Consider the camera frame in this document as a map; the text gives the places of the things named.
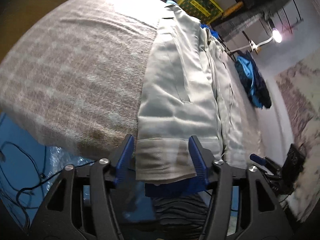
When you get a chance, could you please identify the yellow green patterned box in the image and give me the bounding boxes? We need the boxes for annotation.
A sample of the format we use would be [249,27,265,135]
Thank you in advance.
[178,0,223,24]

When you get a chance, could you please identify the grey plaid blanket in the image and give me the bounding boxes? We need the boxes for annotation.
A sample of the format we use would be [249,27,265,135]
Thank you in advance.
[1,0,180,159]

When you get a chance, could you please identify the landscape painting wall scroll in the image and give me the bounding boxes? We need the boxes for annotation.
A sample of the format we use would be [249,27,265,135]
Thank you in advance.
[275,50,320,222]

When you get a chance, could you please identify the white and blue work jacket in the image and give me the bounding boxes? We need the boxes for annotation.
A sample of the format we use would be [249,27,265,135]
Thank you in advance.
[136,4,246,197]

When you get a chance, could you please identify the blue floor mat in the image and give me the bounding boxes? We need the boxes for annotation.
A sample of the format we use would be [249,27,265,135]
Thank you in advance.
[0,112,241,235]

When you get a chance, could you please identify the white clip desk lamp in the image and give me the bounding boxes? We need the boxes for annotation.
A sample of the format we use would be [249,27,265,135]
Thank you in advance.
[226,27,283,55]

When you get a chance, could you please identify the teal and navy folded clothes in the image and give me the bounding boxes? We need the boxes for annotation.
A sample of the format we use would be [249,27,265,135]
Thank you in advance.
[235,50,272,109]

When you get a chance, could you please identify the black metal clothes rack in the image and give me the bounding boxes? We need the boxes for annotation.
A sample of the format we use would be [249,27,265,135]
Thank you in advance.
[177,0,290,42]

